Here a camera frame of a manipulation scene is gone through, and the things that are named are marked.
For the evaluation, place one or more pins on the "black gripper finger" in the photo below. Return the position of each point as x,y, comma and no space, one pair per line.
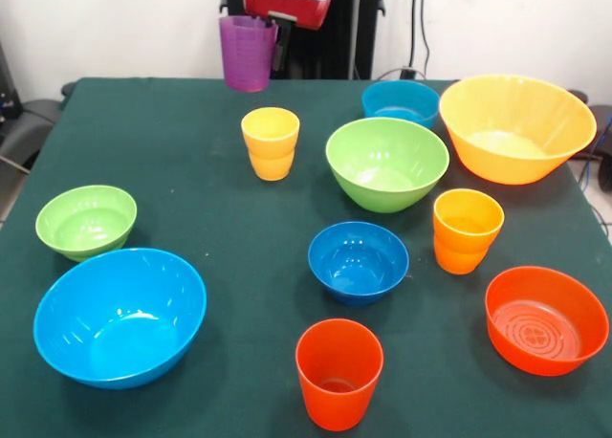
282,43

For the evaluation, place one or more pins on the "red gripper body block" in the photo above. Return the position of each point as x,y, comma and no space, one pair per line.
291,0

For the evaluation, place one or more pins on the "purple plastic cup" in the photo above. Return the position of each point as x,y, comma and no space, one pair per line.
246,58

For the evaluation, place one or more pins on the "yellow ribbed plastic cup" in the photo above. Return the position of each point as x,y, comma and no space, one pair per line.
270,148

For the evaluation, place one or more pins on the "small light blue bowl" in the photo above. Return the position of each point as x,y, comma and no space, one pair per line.
399,98

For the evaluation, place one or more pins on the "large green bowl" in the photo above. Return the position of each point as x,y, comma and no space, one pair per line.
387,170

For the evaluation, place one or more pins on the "dark green tablecloth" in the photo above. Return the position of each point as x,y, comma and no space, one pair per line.
191,194

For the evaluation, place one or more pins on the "dark blue bowl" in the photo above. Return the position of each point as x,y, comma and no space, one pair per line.
358,270

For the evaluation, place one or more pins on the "large yellow bowl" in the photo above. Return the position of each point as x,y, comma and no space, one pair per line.
516,127

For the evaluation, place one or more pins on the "small green ribbed bowl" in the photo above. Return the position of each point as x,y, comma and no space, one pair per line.
86,223

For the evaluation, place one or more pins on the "orange ribbed plastic cup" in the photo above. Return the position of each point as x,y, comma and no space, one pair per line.
466,237

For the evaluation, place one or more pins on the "large light blue bowl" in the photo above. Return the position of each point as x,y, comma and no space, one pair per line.
119,318

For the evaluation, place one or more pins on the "red plastic cup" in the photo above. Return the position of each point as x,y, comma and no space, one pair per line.
334,395

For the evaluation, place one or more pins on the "red plastic bowl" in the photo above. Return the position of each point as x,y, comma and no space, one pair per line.
540,328

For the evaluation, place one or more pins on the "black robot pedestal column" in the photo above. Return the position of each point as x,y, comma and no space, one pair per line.
344,41

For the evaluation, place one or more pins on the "dark grey pedestal leg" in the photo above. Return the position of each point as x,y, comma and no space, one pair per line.
28,122

